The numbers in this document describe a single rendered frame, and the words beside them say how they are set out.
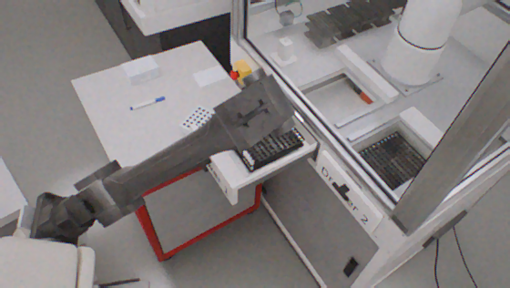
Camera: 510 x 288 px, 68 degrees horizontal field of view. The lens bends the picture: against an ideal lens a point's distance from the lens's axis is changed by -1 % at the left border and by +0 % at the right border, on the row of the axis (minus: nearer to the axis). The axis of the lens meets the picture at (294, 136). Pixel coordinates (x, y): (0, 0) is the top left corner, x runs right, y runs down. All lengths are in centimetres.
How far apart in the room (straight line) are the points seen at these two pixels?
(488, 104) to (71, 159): 221
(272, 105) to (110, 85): 122
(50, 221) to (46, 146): 181
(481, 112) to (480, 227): 178
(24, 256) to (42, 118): 217
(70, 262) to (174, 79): 115
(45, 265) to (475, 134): 77
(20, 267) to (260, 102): 40
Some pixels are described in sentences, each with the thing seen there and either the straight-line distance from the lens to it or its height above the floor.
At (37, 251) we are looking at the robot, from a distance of 67.
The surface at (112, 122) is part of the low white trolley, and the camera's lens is 159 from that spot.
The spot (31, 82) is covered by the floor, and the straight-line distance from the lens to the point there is 306.
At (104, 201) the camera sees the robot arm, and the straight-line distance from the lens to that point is 79.
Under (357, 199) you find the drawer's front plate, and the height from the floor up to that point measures 91.
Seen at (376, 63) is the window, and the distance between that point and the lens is 97.
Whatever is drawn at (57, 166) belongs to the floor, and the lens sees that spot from 253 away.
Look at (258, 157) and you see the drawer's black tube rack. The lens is 126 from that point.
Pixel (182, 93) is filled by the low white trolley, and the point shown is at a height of 76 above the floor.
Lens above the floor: 193
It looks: 51 degrees down
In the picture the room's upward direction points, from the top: 11 degrees clockwise
